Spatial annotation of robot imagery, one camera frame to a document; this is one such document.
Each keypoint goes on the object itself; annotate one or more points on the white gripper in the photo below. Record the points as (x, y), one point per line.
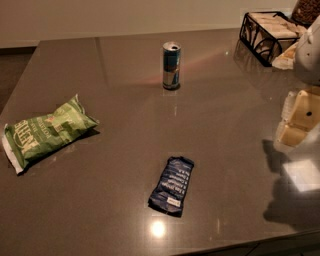
(308, 55)

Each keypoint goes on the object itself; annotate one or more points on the blue rxbar wrapper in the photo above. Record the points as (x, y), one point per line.
(169, 194)

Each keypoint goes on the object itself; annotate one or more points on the red bull can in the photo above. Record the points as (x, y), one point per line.
(171, 65)

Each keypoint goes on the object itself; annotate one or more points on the white packet beside basket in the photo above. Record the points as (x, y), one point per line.
(286, 59)

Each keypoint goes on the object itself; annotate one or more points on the jar of brown snacks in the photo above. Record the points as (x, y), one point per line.
(306, 11)

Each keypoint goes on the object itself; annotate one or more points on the green chip bag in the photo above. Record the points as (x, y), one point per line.
(32, 139)

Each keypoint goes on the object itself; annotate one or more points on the black wire basket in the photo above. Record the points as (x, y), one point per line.
(268, 34)

